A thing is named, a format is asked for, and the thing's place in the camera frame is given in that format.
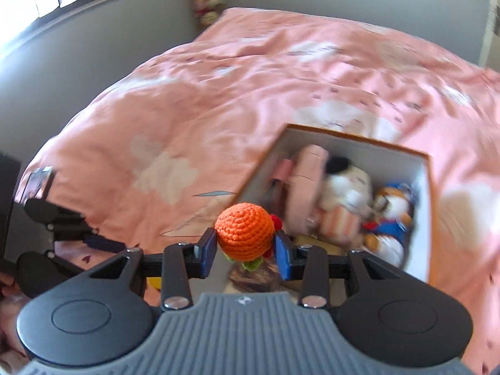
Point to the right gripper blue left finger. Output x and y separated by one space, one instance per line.
205 252

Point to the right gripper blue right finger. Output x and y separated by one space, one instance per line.
288 257

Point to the dark illustrated card box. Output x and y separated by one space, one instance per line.
266 278

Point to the gold card box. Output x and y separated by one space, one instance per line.
301 240

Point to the orange crochet ball toy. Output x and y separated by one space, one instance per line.
246 234

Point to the white panda plush toy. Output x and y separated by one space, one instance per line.
345 199

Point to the pink umbrella pouch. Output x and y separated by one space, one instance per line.
303 189

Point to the red panda sailor plush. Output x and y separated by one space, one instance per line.
387 229

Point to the beige bedroom door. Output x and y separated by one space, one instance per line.
490 48

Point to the person's left hand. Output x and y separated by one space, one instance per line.
13 357

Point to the smartphone with lit screen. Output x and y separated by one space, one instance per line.
38 184

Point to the orange cardboard box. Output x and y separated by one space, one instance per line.
385 164

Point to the pink cloud-print duvet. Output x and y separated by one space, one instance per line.
158 155

